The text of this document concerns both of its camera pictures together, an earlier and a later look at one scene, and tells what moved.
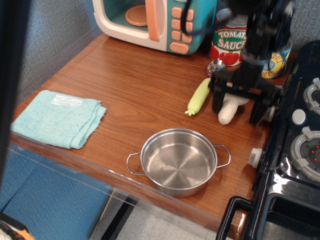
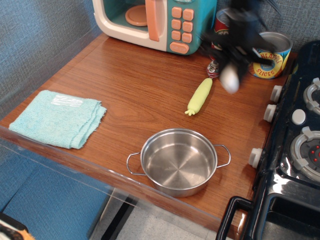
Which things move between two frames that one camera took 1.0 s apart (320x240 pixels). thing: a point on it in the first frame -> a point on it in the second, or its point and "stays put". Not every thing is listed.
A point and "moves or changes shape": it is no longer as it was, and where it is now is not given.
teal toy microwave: (184, 27) stays put
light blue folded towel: (67, 121) stays put
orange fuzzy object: (25, 235) stays put
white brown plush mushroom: (230, 105) moves or changes shape
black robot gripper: (248, 81) -> (240, 37)
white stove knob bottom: (254, 157) stays put
